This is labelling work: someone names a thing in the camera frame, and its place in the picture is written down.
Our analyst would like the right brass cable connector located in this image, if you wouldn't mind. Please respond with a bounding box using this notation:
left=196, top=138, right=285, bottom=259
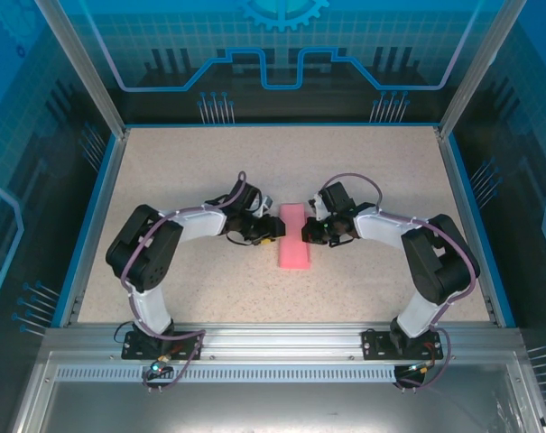
left=407, top=359, right=437, bottom=376

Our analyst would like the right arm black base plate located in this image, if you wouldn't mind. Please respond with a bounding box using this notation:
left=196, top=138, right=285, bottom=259
left=361, top=327, right=449, bottom=361

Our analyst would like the brass cable connector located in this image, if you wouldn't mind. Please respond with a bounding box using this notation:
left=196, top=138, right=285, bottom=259
left=149, top=354, right=172, bottom=375
left=407, top=359, right=437, bottom=376

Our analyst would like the left brass cable connector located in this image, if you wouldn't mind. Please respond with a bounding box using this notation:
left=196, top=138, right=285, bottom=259
left=149, top=354, right=172, bottom=375

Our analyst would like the blue border strip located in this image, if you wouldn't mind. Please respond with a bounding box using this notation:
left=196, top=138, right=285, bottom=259
left=448, top=134, right=518, bottom=328
left=50, top=134, right=118, bottom=328

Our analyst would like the left aluminium side rail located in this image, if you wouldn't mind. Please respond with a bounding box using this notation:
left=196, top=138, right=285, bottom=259
left=66, top=128, right=132, bottom=328

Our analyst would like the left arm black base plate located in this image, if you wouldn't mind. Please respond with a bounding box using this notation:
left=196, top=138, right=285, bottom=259
left=121, top=330, right=206, bottom=362

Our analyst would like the grey metal tray panel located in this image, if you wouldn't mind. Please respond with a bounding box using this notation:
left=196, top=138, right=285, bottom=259
left=10, top=351, right=546, bottom=433

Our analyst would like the left aluminium frame post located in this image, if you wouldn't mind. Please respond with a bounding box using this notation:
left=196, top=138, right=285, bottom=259
left=32, top=0, right=129, bottom=136

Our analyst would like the left blue border strip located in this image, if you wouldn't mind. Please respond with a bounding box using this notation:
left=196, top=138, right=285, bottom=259
left=50, top=134, right=118, bottom=328

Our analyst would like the aluminium mounting rail beam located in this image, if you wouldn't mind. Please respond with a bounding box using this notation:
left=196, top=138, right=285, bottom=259
left=42, top=322, right=524, bottom=362

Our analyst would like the aluminium frame post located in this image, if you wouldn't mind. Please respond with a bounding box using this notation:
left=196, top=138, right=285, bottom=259
left=437, top=0, right=529, bottom=136
left=32, top=0, right=129, bottom=136

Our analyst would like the slotted grey cable duct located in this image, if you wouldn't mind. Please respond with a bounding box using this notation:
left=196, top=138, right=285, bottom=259
left=54, top=365, right=407, bottom=384

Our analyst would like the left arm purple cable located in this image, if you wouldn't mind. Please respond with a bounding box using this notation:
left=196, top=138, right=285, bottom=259
left=121, top=170, right=251, bottom=393

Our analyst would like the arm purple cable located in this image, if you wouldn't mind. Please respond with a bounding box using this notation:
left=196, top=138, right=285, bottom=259
left=121, top=170, right=251, bottom=393
left=321, top=172, right=481, bottom=392

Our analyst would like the right blue border strip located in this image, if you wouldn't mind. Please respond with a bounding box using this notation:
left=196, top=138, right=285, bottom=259
left=448, top=134, right=518, bottom=328

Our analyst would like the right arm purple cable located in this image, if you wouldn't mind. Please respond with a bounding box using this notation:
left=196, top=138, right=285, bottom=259
left=321, top=172, right=481, bottom=392

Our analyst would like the right aluminium frame post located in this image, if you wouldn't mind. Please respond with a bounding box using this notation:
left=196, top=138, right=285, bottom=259
left=437, top=0, right=529, bottom=136

